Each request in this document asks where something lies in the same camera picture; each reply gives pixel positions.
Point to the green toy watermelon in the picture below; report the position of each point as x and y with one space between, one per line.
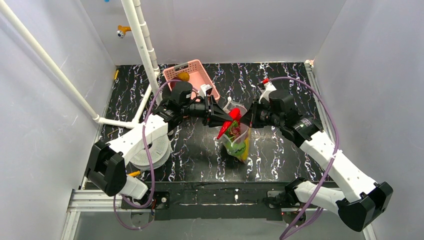
236 149

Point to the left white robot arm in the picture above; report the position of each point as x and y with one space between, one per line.
107 162

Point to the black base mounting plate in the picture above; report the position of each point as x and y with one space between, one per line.
219 200

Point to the purple toy grapes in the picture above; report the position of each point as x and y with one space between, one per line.
234 131

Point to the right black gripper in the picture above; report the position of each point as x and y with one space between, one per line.
252 116

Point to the white PVC pipe frame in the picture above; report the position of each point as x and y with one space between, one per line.
54 70

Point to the yellow toy bananas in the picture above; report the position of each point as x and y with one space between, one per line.
244 156

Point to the small orange toy fruit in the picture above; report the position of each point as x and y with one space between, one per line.
183 76

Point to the orange toy faucet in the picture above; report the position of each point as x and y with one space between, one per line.
122 30

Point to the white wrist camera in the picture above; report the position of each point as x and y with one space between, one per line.
205 90
265 87

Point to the pink plastic basket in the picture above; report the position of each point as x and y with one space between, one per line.
197 75

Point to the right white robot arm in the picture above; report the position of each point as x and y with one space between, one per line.
359 200

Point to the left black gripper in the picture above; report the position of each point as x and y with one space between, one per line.
209 110

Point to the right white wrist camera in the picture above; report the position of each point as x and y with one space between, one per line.
265 87

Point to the orange handled screwdriver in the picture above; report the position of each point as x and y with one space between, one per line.
135 173

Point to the red toy chili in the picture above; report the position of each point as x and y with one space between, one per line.
228 122

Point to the clear polka dot zip bag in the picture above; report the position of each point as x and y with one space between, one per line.
224 140

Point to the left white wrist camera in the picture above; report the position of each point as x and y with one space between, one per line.
205 90

